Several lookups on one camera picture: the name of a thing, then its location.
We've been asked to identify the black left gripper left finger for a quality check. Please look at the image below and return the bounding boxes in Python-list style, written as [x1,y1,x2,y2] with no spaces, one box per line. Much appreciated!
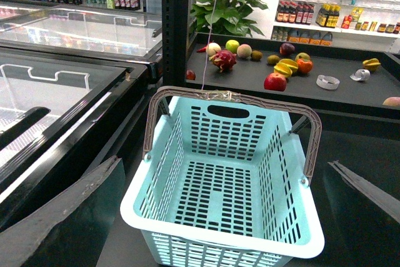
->
[1,156,125,266]

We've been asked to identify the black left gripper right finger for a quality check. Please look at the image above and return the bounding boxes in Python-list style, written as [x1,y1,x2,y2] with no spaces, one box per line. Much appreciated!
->
[328,161,399,217]

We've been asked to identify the grey basket handle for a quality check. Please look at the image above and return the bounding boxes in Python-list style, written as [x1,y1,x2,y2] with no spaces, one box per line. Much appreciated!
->
[142,86,323,183]

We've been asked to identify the light blue plastic basket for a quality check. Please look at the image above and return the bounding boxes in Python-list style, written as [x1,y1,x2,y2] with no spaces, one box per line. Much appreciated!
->
[121,96,324,266]

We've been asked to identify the green mango fruit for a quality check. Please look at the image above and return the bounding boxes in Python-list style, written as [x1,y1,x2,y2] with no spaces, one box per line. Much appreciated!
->
[295,53,311,61]

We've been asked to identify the peach at right edge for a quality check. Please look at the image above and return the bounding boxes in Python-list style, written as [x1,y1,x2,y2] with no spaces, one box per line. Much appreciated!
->
[382,96,400,107]

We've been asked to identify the near glass freezer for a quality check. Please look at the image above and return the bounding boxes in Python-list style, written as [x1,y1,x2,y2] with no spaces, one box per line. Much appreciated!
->
[1,47,148,229]

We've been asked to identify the glass freezer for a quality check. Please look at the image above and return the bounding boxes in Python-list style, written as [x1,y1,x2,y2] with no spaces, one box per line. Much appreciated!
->
[1,47,148,229]
[1,5,163,82]

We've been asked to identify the white tape roll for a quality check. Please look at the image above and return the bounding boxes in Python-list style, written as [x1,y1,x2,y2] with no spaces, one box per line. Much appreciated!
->
[316,74,340,91]

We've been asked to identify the yellow star fruit far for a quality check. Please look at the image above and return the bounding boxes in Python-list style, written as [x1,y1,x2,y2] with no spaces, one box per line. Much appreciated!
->
[362,58,381,73]

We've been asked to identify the yellow star fruit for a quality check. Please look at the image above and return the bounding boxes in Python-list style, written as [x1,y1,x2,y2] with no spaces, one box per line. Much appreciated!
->
[362,58,381,73]
[274,59,298,78]

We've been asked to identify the red apple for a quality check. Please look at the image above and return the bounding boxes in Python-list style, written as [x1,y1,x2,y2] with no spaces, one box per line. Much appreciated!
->
[264,73,287,91]

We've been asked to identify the yellow star fruit front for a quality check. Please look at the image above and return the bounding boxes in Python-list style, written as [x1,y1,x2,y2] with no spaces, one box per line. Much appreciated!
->
[274,59,298,78]

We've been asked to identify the brown kiwi right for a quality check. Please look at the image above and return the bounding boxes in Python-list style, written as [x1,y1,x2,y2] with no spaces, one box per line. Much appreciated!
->
[267,55,281,66]

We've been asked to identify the brown kiwi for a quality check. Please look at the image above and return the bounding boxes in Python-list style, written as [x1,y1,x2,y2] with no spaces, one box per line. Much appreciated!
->
[251,50,263,61]
[267,55,281,66]

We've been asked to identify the small red fruit left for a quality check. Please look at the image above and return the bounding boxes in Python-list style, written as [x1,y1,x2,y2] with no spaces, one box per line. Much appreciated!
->
[186,69,196,81]

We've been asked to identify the brown kiwi left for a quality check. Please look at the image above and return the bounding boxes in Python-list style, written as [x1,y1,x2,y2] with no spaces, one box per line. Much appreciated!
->
[251,50,263,61]

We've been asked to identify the far glass freezer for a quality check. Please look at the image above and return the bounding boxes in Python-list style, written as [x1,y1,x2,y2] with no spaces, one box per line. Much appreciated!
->
[1,5,163,82]

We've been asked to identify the peach coloured fruit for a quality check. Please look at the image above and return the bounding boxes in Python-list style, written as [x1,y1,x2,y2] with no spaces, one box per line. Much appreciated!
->
[236,44,253,59]

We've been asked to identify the red dragon fruit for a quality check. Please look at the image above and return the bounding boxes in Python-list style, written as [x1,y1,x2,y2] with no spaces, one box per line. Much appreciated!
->
[209,50,237,73]

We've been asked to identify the red chili pepper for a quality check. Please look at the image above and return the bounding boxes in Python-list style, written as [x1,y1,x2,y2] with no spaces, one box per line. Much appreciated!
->
[197,45,208,53]

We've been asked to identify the green apple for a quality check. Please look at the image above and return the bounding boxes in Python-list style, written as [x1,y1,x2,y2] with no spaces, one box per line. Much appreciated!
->
[225,39,240,54]

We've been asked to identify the green potted plant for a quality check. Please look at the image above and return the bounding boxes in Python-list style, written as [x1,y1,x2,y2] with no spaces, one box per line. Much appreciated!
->
[190,0,268,37]

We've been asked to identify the black freezer lid handle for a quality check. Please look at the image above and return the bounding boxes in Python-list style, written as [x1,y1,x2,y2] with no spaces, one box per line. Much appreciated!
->
[1,106,51,150]

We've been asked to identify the black shelf upright post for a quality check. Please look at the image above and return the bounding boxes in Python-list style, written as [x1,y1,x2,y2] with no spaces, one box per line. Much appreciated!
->
[162,0,191,87]

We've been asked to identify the thin hanging string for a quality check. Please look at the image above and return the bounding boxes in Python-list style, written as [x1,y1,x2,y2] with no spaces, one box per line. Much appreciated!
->
[201,0,223,91]

